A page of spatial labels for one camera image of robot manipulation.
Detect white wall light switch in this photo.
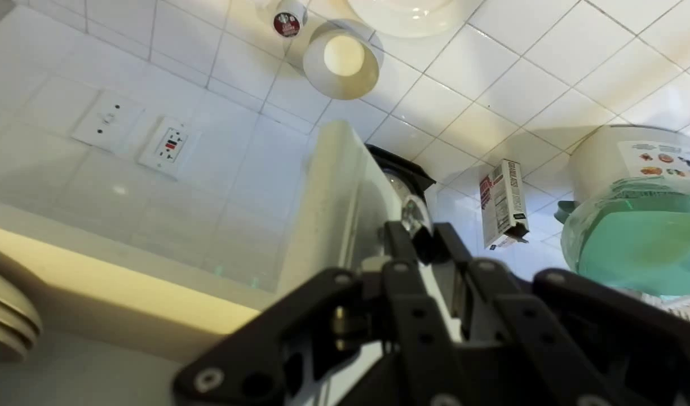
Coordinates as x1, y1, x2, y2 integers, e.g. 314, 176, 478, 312
68, 88, 149, 154

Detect white bin with green liner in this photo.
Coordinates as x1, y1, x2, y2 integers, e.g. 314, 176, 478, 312
554, 123, 690, 312

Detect stack of white plates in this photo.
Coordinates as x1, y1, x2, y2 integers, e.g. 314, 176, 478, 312
0, 261, 45, 363

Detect small printed carton box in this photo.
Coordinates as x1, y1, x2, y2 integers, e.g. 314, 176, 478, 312
478, 158, 532, 252

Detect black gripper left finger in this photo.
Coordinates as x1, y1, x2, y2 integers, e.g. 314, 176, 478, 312
172, 220, 467, 406

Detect beige ceramic bowl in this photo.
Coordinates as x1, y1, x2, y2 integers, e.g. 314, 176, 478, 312
300, 19, 383, 101

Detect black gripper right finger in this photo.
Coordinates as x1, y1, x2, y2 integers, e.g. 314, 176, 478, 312
432, 223, 690, 406

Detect white upper wall cabinet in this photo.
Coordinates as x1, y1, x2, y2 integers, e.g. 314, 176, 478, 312
0, 221, 287, 406

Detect white wall power outlet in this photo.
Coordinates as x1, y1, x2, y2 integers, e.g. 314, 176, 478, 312
137, 114, 195, 180

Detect small white cup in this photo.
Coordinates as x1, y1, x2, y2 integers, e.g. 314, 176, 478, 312
271, 0, 309, 40

